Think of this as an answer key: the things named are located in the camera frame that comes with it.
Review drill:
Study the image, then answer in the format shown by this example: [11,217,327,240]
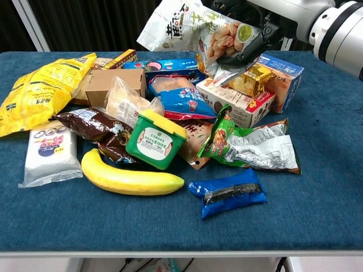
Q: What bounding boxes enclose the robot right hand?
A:
[202,0,335,69]

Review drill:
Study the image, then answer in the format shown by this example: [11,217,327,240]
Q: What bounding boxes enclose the white bag fried snack print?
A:
[190,6,265,87]

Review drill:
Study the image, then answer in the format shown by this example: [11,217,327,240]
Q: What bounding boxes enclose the white bag black characters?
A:
[136,0,202,52]

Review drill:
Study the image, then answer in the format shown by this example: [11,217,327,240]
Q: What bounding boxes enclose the blue snack bag clear window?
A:
[148,77,218,121]

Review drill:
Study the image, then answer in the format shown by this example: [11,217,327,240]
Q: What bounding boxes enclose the green silver crumpled bag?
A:
[196,103,302,175]

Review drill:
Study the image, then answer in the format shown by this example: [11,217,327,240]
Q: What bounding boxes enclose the brown chocolate bar wrapper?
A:
[52,107,140,165]

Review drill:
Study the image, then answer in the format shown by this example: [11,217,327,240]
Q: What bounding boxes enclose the yellow chip bag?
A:
[0,52,98,137]

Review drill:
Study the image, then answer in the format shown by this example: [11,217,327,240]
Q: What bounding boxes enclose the long blue white box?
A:
[254,53,305,114]

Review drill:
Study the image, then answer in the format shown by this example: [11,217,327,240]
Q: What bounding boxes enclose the gold foil snack wrapper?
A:
[226,63,275,99]

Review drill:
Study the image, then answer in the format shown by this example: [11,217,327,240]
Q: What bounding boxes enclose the white red biscuit box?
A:
[195,76,277,129]

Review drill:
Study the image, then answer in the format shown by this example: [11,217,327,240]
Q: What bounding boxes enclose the blue cookie box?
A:
[123,58,200,83]

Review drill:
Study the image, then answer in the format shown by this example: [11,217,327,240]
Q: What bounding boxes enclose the brown orange flat pouch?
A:
[176,118,214,171]

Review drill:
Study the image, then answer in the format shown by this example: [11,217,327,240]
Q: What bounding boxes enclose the slim yellow box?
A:
[101,48,138,70]

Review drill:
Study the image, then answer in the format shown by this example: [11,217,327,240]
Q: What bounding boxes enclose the green tub yellow lid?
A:
[125,109,189,171]

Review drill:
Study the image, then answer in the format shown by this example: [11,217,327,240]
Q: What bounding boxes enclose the bread in clear wrap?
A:
[104,76,166,129]

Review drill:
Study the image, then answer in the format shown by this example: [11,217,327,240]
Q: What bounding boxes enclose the brown cardboard box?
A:
[84,67,147,108]

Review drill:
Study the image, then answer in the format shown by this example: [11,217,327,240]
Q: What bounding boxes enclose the blue packet black band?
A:
[187,167,268,220]

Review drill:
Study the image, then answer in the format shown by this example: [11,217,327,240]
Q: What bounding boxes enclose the beige snack packet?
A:
[91,57,115,70]

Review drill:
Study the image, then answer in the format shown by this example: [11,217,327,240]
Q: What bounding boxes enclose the black pleated curtain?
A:
[27,0,165,53]
[0,0,38,53]

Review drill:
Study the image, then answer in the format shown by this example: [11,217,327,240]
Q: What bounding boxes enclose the yellow banana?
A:
[81,147,185,197]

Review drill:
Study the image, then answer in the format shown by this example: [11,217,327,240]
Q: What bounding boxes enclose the white tissue packet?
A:
[18,120,84,189]

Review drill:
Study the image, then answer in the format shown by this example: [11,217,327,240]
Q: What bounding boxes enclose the blue felt table cloth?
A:
[0,50,363,253]

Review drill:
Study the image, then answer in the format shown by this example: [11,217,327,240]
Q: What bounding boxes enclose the white frame pole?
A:
[11,0,51,53]

